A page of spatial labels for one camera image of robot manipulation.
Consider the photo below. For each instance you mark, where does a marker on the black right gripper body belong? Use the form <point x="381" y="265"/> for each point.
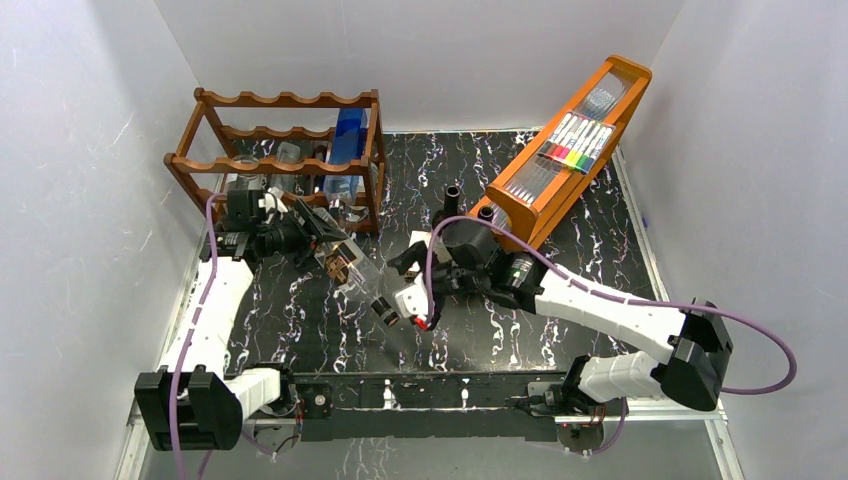
<point x="451" y="280"/>

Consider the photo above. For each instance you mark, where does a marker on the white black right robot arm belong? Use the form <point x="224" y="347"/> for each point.
<point x="682" y="352"/>

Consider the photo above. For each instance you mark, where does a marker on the clear whisky bottle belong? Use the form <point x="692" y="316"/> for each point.
<point x="350" y="269"/>

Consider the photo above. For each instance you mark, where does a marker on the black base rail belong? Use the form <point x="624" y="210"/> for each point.
<point x="525" y="404"/>

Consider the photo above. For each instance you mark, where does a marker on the dark labelled wine bottle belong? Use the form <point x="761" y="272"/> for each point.
<point x="486" y="213"/>

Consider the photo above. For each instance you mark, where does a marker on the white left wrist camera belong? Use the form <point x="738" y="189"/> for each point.
<point x="273" y="205"/>

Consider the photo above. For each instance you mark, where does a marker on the dark green wine bottle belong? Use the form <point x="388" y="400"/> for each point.
<point x="450" y="207"/>

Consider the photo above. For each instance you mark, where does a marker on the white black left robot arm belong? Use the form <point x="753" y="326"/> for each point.
<point x="188" y="402"/>

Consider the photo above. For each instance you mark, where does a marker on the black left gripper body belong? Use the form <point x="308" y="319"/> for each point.
<point x="286" y="237"/>

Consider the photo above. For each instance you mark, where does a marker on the orange wooden display rack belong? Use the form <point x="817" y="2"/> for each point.
<point x="538" y="188"/>

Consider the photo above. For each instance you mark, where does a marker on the pack of coloured markers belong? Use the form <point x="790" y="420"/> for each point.
<point x="575" y="144"/>

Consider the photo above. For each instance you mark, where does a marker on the clear middle shelf bottle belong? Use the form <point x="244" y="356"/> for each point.
<point x="289" y="154"/>

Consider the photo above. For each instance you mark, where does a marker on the clear lower bottle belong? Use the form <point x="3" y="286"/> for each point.
<point x="348" y="216"/>

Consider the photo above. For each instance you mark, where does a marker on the white red small box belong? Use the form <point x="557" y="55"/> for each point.
<point x="420" y="240"/>

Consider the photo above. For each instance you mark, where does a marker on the blue bottle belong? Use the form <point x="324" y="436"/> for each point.
<point x="347" y="145"/>

